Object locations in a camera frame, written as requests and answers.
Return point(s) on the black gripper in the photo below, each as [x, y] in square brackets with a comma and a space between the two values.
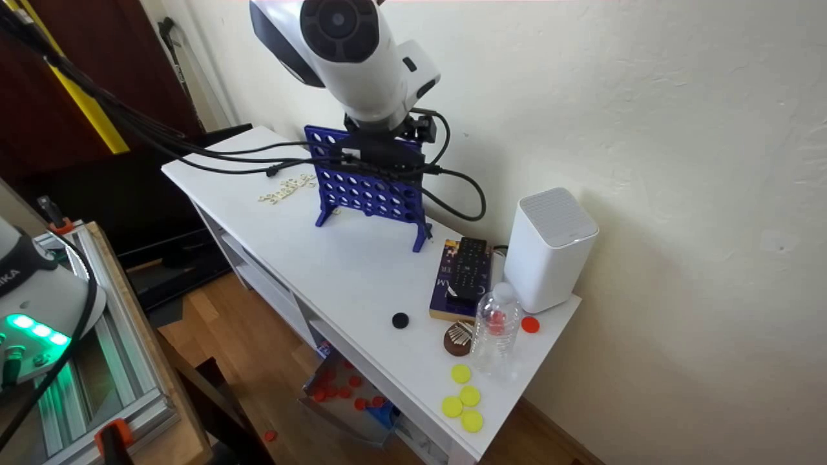
[383, 144]

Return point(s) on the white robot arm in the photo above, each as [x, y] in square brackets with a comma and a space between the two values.
[352, 59]

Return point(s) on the blue connect four grid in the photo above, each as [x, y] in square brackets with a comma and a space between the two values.
[365, 195]

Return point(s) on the black remote control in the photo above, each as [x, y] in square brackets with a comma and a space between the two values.
[470, 268]

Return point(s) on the dark blue game disc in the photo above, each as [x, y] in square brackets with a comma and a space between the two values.
[399, 321]

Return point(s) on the white box speaker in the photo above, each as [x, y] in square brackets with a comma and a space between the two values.
[552, 249]

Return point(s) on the red game disc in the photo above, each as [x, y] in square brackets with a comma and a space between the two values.
[271, 437]
[458, 339]
[498, 325]
[531, 323]

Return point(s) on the yellow game disc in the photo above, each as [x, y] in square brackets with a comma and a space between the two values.
[470, 396]
[472, 422]
[462, 373]
[452, 405]

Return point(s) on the game box with red pieces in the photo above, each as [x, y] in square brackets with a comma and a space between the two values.
[350, 400]

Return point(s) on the dark brown wooden cabinet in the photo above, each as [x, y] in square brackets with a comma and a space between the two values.
[131, 53]

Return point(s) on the yellow strip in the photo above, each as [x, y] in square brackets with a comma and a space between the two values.
[86, 107]

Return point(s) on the orange clamp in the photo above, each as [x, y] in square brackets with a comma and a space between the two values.
[116, 437]

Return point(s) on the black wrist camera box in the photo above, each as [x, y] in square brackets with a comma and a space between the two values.
[421, 127]

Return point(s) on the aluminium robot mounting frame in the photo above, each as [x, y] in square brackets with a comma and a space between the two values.
[120, 370]

